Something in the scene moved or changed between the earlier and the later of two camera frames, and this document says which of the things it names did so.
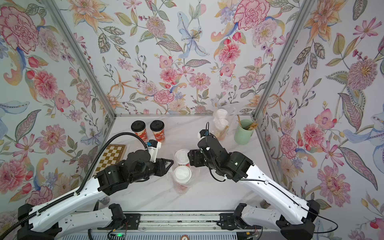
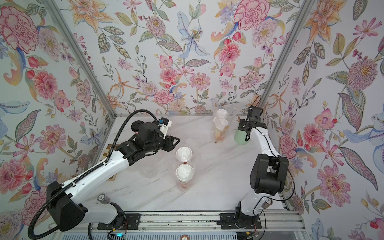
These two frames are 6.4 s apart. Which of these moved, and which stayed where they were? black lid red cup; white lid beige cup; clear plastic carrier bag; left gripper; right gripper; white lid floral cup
Moved: right gripper; left gripper
Stayed: black lid red cup; clear plastic carrier bag; white lid floral cup; white lid beige cup
